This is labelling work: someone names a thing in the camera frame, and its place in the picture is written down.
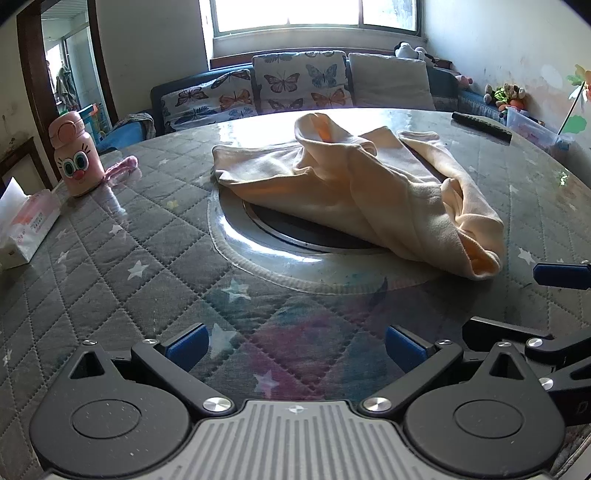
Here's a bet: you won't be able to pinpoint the colourful pinwheel toy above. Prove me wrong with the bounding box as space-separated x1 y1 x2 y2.
558 64 591 136

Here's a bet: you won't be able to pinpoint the tall butterfly print cushion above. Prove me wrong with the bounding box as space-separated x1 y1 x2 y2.
252 50 354 115

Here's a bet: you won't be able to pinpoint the panda plush toy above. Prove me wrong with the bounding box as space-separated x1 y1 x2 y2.
394 41 437 63

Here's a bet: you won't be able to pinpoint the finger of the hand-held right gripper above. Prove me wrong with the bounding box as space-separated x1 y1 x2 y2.
463 318 568 365
533 261 591 291

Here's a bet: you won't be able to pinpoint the round black induction cooktop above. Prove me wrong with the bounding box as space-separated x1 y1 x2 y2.
242 198 384 254

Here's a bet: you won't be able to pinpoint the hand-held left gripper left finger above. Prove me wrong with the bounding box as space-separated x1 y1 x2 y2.
69 323 236 418

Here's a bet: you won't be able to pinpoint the white pink tissue pack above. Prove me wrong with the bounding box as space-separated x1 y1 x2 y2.
0 178 63 271

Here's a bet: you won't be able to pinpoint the grey crumpled blanket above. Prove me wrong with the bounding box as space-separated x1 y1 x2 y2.
113 113 157 139

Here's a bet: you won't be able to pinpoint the dark blue sofa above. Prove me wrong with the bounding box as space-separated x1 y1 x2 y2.
150 48 509 137

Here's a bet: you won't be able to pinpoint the blue seat cushion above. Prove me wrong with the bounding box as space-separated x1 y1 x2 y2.
95 121 148 155

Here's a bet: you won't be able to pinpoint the brown plush toys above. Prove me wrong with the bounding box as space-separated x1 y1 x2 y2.
483 83 527 112

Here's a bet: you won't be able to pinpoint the hanging clothes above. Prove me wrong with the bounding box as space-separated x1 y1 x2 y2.
55 65 79 102

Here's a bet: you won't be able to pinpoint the wide butterfly print cushion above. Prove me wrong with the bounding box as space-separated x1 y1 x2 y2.
160 69 259 134

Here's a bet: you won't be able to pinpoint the pink cartoon-face bottle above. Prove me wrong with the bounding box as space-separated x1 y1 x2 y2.
48 111 103 198

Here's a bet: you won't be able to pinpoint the window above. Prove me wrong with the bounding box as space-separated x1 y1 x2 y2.
199 0 424 35

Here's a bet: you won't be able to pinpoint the clear plastic storage box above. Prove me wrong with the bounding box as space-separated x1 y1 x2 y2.
505 107 573 155

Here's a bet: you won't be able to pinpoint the plain grey cushion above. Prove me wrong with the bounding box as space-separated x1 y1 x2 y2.
347 52 437 112

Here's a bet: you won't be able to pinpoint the grey quilted star table cover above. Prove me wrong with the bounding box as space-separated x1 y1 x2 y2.
0 108 591 480

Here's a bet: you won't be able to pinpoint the cream shirt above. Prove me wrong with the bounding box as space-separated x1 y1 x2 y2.
211 112 505 281

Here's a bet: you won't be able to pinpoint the dark wooden door frame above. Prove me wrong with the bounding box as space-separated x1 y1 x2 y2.
16 0 118 181

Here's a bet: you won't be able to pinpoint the black remote control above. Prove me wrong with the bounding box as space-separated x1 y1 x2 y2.
451 111 514 144

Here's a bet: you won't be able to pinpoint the blue toy cabinet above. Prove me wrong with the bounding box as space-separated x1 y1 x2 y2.
78 104 109 139

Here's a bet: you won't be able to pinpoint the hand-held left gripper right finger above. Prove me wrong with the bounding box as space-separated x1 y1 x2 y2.
359 325 527 421

